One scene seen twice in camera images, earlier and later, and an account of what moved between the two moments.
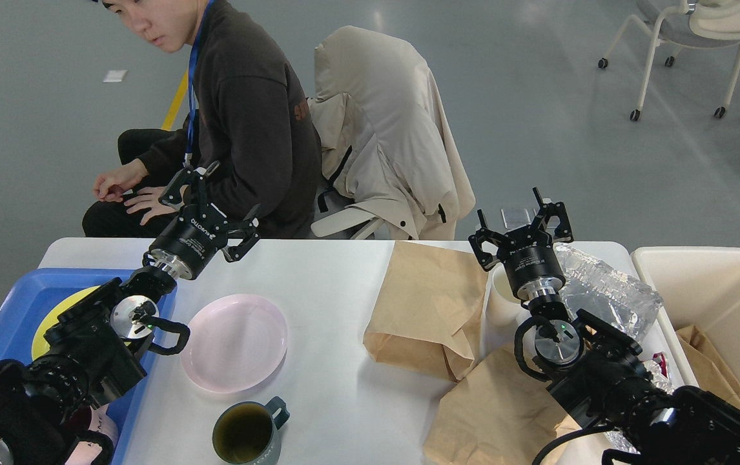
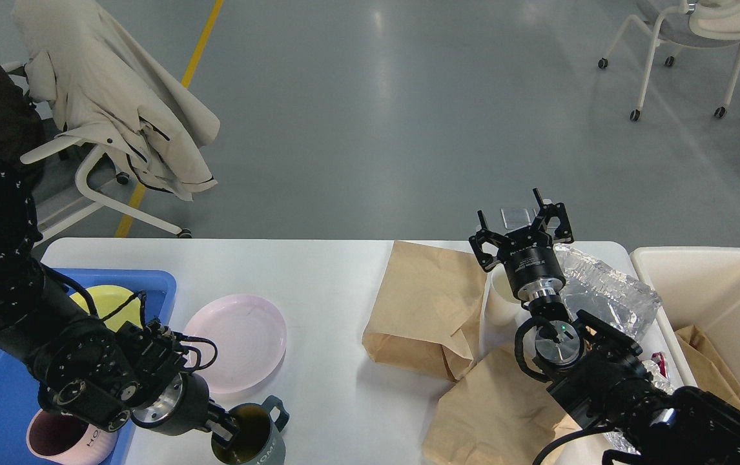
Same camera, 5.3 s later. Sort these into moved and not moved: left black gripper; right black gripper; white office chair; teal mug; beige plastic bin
Moved: left black gripper; white office chair
Not moved: teal mug; beige plastic bin; right black gripper
